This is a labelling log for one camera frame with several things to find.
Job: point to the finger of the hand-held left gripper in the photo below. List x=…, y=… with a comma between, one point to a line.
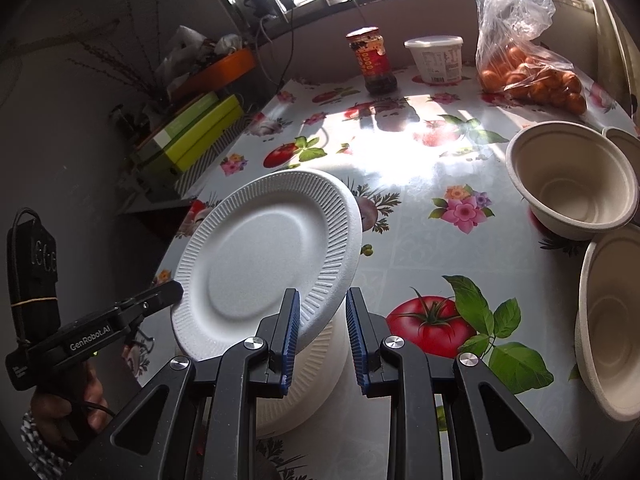
x=155, y=297

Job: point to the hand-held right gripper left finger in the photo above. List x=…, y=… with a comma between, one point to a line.
x=291, y=340

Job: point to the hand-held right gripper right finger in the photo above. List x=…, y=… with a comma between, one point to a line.
x=356, y=340

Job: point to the white foam plate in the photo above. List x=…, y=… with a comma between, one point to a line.
x=310, y=390
x=270, y=260

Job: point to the beige paper bowl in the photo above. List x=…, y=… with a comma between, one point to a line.
x=612, y=325
x=625, y=142
x=570, y=180

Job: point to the person's left forearm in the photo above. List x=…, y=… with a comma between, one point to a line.
x=37, y=452

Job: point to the person's left hand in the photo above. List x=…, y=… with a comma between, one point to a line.
x=70, y=407

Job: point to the wooden side table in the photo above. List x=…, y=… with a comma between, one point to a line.
x=150, y=207

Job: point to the vegetable print tablecloth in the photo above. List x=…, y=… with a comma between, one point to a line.
x=415, y=255

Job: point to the grey patterned box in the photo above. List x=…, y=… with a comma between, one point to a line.
x=200, y=172

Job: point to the yellow-green flat box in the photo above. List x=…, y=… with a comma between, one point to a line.
x=210, y=132

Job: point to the green flat box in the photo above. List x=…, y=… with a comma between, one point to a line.
x=192, y=112

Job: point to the dried branches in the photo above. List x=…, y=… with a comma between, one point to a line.
x=125, y=70

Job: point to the orange tray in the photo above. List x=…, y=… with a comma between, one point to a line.
x=220, y=67

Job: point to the red label sauce jar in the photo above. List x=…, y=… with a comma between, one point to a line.
x=372, y=62

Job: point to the white plastic tub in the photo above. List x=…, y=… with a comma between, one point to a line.
x=435, y=57

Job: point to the clear bag of oranges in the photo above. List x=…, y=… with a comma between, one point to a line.
x=525, y=50

